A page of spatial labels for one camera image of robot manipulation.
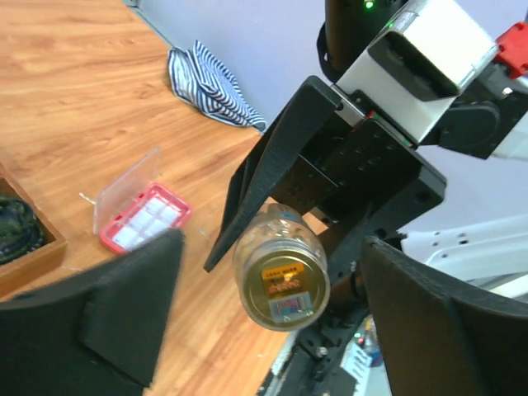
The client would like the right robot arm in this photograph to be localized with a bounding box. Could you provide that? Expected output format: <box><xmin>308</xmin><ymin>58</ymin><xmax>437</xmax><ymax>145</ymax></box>
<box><xmin>204</xmin><ymin>1</ymin><xmax>527</xmax><ymax>271</ymax></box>

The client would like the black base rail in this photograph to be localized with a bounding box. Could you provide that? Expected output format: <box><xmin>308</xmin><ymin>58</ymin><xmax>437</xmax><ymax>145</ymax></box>
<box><xmin>257</xmin><ymin>309</ymin><xmax>391</xmax><ymax>396</ymax></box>

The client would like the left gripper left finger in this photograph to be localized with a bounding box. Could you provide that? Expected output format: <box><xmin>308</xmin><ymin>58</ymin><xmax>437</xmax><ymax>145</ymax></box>
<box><xmin>1</xmin><ymin>229</ymin><xmax>184</xmax><ymax>395</ymax></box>

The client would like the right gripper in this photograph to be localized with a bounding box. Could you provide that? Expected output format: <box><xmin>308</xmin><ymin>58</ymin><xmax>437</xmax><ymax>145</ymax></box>
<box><xmin>203</xmin><ymin>75</ymin><xmax>448</xmax><ymax>372</ymax></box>

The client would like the pink pill organizer box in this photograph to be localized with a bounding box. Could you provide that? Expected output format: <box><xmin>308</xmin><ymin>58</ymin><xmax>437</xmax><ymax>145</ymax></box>
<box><xmin>92</xmin><ymin>147</ymin><xmax>192</xmax><ymax>254</ymax></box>

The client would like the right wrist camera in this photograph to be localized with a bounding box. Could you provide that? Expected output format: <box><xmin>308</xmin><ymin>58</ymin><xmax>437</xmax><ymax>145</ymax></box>
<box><xmin>337</xmin><ymin>1</ymin><xmax>498</xmax><ymax>144</ymax></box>

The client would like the striped cloth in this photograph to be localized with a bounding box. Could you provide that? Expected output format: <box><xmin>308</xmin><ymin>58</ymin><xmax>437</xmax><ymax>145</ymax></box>
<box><xmin>167</xmin><ymin>40</ymin><xmax>267</xmax><ymax>134</ymax></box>

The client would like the wooden compartment tray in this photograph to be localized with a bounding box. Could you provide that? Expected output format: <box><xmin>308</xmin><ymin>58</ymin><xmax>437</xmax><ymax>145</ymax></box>
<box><xmin>1</xmin><ymin>167</ymin><xmax>67</xmax><ymax>297</ymax></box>

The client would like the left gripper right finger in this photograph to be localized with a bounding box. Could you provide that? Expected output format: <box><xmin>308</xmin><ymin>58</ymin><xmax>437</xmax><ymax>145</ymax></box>
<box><xmin>361</xmin><ymin>237</ymin><xmax>527</xmax><ymax>396</ymax></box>

